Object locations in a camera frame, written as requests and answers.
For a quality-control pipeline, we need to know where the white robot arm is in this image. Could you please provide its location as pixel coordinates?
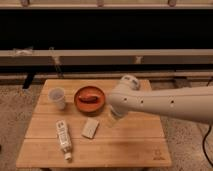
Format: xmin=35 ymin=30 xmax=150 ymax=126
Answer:
xmin=107 ymin=75 xmax=213 ymax=125

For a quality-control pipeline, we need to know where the wooden table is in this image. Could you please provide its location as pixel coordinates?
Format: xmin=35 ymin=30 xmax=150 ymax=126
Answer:
xmin=16 ymin=79 xmax=171 ymax=168

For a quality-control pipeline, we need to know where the white rectangular sponge block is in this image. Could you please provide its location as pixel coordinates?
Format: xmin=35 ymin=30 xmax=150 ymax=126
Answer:
xmin=82 ymin=118 xmax=99 ymax=139

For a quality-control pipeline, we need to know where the orange round bowl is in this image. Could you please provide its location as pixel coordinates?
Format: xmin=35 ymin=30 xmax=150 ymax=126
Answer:
xmin=74 ymin=86 xmax=105 ymax=113

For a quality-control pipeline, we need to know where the black cable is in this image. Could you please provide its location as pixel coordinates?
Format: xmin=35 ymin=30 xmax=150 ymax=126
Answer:
xmin=201 ymin=124 xmax=213 ymax=168

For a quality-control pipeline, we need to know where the brown sausage in bowl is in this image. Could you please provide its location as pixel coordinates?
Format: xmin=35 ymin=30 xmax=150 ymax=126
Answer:
xmin=78 ymin=95 xmax=99 ymax=104

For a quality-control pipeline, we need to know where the white plastic bottle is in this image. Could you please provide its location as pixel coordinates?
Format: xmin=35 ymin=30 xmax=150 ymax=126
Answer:
xmin=56 ymin=120 xmax=72 ymax=161

